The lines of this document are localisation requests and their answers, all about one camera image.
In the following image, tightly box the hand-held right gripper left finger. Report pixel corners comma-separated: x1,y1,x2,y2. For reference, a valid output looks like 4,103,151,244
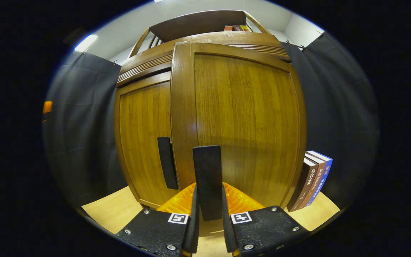
116,182,201,257

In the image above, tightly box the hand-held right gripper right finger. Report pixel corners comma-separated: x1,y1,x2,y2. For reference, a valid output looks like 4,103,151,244
221,182,311,257

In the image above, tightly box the wooden cabinet door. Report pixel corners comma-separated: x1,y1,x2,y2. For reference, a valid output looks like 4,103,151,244
170,42,307,222
114,71,179,209

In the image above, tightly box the wooden double-door shoe cabinet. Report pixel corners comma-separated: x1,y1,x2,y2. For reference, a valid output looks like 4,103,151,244
114,10,308,236

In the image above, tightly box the wooden cabinet drawer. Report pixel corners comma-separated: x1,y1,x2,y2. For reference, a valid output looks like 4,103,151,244
120,31,288,74

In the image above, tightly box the black backdrop cloth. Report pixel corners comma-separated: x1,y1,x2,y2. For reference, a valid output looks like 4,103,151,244
43,32,381,211

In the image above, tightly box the long tube ceiling light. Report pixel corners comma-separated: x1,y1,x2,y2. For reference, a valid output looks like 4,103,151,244
75,34,98,52

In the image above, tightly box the dark brown book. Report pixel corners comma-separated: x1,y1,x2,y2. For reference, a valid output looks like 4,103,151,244
287,158,318,212

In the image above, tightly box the reddish brown book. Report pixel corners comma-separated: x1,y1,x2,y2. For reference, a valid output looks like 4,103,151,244
298,153,326,210

